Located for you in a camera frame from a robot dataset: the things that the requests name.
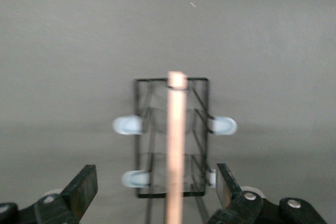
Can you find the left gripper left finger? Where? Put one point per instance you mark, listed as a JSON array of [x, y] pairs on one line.
[[81, 190]]

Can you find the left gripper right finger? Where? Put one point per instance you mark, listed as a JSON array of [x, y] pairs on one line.
[[225, 190]]

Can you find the dark grey table mat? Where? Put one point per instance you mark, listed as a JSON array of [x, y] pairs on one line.
[[78, 51]]

